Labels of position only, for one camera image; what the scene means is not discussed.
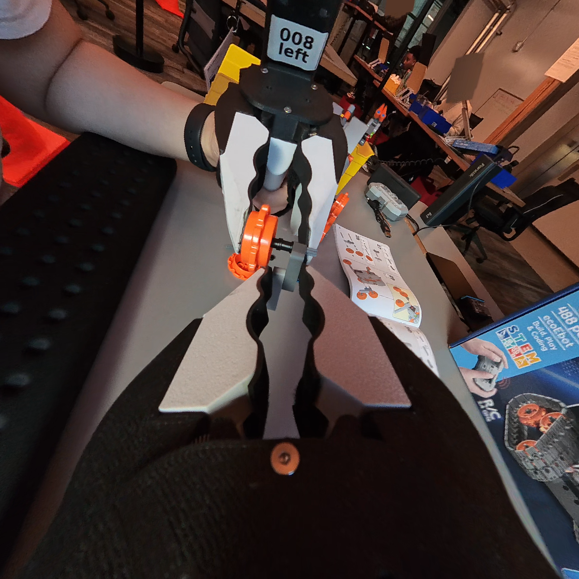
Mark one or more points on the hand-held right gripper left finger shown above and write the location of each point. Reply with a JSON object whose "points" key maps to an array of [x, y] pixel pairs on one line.
{"points": [[212, 362]]}

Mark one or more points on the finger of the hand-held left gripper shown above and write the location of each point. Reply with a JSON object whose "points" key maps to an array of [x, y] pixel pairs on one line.
{"points": [[323, 181], [239, 172]]}

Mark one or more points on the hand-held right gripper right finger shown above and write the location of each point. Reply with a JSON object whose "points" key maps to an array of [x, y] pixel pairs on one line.
{"points": [[357, 362]]}

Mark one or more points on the grey toy robot chassis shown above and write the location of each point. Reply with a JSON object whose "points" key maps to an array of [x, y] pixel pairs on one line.
{"points": [[337, 212]]}

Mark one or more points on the black axle pin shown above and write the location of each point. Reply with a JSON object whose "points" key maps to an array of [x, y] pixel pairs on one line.
{"points": [[284, 244]]}

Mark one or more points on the grey toy beam assembly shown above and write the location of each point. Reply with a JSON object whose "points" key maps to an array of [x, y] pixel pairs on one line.
{"points": [[292, 271]]}

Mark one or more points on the person's left forearm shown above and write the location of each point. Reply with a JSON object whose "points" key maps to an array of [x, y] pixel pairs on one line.
{"points": [[99, 90]]}

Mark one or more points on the grey desk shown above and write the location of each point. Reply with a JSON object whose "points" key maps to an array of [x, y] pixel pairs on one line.
{"points": [[181, 271]]}

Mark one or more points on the person's left hand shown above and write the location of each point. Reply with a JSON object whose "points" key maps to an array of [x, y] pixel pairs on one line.
{"points": [[273, 199]]}

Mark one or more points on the black wristband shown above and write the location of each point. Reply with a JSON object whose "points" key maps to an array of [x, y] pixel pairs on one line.
{"points": [[194, 140]]}

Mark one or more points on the yellow storage bin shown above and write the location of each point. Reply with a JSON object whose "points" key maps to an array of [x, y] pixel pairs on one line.
{"points": [[235, 63]]}

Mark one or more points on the grey remote controller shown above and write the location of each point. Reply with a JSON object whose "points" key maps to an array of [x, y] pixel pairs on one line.
{"points": [[386, 201]]}

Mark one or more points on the black flat box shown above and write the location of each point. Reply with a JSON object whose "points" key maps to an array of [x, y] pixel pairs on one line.
{"points": [[402, 183]]}

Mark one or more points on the white instruction booklet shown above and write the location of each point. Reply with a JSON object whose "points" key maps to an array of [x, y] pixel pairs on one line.
{"points": [[375, 280]]}

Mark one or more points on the long wooden workbench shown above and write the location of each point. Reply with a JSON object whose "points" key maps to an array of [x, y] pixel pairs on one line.
{"points": [[429, 131]]}

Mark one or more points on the black slim computer tower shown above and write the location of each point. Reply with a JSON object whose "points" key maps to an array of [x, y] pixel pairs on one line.
{"points": [[461, 194]]}

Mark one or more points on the black studded mat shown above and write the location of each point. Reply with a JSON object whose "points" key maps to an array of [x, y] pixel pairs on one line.
{"points": [[68, 271]]}

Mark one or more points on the robot kit box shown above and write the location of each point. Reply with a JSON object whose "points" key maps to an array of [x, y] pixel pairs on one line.
{"points": [[533, 407]]}

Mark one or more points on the white t-shirt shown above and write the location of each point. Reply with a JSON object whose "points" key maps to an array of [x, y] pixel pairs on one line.
{"points": [[22, 16]]}

